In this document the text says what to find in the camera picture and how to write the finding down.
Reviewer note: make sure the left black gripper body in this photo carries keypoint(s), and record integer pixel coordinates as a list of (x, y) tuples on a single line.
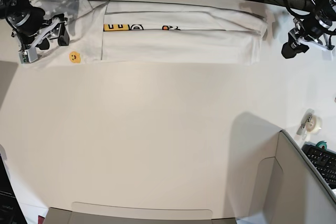
[(309, 29)]

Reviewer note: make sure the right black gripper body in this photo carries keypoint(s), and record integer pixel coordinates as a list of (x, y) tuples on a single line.
[(56, 26)]

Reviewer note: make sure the white printed t-shirt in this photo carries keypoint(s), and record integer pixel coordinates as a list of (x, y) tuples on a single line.
[(120, 31)]

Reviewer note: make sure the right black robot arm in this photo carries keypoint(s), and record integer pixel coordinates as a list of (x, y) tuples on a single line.
[(29, 26)]

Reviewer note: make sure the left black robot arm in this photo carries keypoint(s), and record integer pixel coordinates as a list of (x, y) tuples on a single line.
[(321, 9)]

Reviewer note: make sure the clear tape dispenser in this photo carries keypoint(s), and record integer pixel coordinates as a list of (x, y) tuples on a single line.
[(310, 124)]

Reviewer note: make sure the green tape roll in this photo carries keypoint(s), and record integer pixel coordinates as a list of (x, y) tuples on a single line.
[(322, 145)]

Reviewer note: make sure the black computer keyboard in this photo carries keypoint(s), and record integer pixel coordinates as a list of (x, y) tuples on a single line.
[(323, 161)]

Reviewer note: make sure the beige partition box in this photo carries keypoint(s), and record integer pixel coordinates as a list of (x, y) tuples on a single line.
[(288, 189)]

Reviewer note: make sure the black monitor corner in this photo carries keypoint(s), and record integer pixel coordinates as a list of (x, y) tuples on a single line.
[(10, 209)]

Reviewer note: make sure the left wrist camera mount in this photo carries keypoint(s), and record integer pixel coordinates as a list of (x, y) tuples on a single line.
[(329, 47)]

